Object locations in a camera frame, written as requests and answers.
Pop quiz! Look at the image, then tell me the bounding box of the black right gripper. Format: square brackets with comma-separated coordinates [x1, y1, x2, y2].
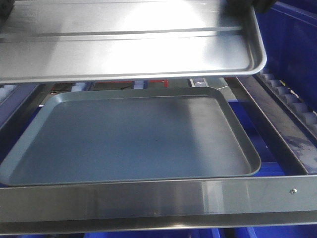
[225, 0, 275, 15]

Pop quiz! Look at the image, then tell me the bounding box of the silver ribbed tray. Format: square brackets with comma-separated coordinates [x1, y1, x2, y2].
[0, 0, 267, 84]

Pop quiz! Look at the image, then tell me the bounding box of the grey large tray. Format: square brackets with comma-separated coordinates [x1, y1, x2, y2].
[0, 87, 261, 186]

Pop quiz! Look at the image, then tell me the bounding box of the steel shelf front bar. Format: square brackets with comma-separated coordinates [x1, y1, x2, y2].
[0, 175, 317, 235]

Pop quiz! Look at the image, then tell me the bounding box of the large blue bin right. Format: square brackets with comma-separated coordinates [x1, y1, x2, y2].
[257, 0, 317, 110]

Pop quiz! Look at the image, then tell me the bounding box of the steel side rail right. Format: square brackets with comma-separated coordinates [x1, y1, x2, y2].
[225, 76, 317, 175]

